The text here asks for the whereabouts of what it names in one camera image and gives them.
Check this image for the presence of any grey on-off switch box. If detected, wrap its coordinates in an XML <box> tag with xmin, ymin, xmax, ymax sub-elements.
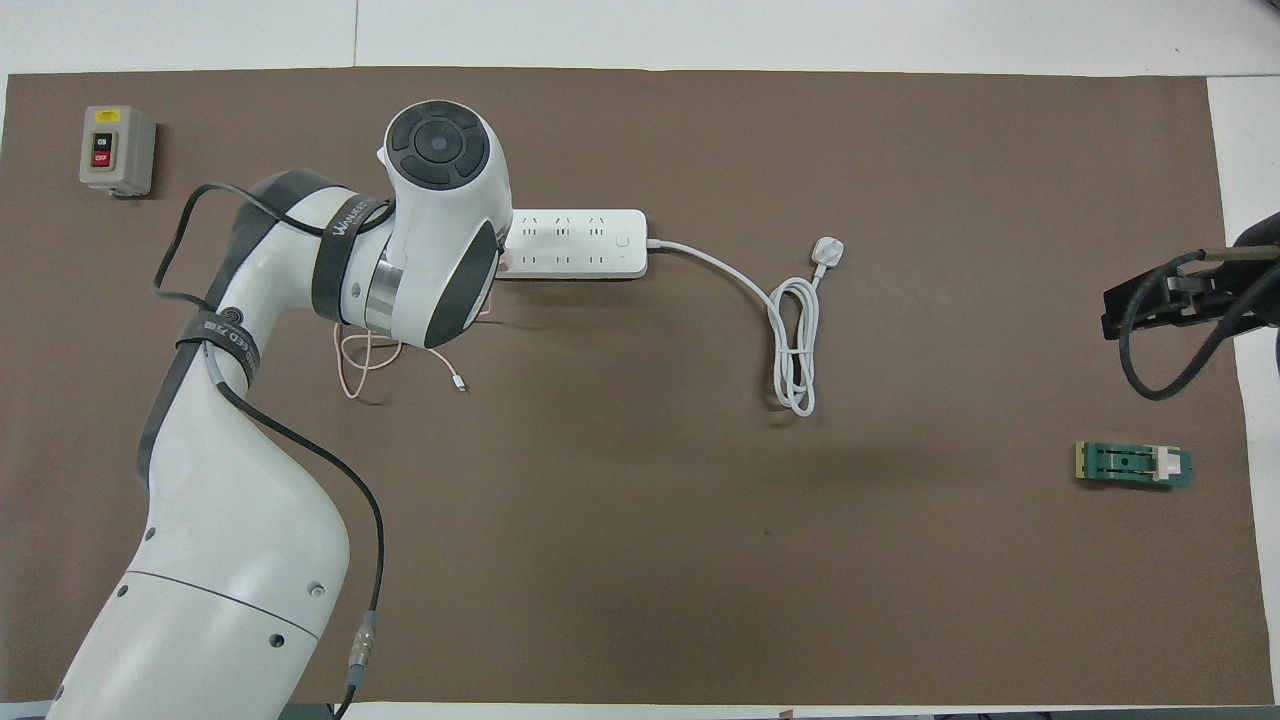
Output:
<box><xmin>79</xmin><ymin>105</ymin><xmax>158</xmax><ymax>199</ymax></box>

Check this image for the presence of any brown table mat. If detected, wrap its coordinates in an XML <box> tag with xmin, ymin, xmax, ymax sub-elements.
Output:
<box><xmin>0</xmin><ymin>66</ymin><xmax>1276</xmax><ymax>706</ymax></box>

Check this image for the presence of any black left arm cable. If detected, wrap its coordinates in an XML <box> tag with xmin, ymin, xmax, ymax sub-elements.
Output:
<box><xmin>152</xmin><ymin>182</ymin><xmax>386</xmax><ymax>720</ymax></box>

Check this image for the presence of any green knife switch block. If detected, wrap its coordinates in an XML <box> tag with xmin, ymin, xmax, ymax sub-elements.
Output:
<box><xmin>1075</xmin><ymin>441</ymin><xmax>1194</xmax><ymax>491</ymax></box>

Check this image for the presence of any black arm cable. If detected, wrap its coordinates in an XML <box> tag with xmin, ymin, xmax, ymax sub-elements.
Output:
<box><xmin>152</xmin><ymin>182</ymin><xmax>386</xmax><ymax>720</ymax></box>
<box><xmin>1117</xmin><ymin>252</ymin><xmax>1280</xmax><ymax>402</ymax></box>

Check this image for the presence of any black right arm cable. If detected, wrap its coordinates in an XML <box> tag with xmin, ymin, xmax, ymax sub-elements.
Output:
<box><xmin>1117</xmin><ymin>252</ymin><xmax>1280</xmax><ymax>402</ymax></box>

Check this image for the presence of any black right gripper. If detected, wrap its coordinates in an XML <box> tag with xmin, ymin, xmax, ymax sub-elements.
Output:
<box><xmin>1102</xmin><ymin>258</ymin><xmax>1271</xmax><ymax>341</ymax></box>

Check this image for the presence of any white power strip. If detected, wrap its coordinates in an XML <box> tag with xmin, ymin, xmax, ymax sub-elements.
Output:
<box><xmin>497</xmin><ymin>208</ymin><xmax>649</xmax><ymax>280</ymax></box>

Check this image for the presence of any white power cord with plug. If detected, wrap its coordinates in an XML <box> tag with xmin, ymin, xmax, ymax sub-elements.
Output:
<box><xmin>646</xmin><ymin>235</ymin><xmax>849</xmax><ymax>419</ymax></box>

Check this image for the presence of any pink charging cable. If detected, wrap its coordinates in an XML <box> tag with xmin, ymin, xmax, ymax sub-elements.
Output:
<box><xmin>333</xmin><ymin>298</ymin><xmax>493</xmax><ymax>401</ymax></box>

